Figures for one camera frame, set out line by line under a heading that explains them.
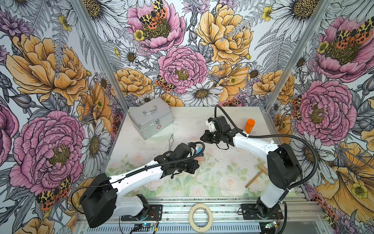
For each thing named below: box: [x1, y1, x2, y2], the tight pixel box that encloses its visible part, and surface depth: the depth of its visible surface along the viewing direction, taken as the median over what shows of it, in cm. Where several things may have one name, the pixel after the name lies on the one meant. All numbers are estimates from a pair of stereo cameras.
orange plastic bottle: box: [244, 118, 256, 135], surface depth 104 cm
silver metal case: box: [127, 97, 175, 140], surface depth 100 cm
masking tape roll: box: [188, 203, 214, 233], surface depth 71 cm
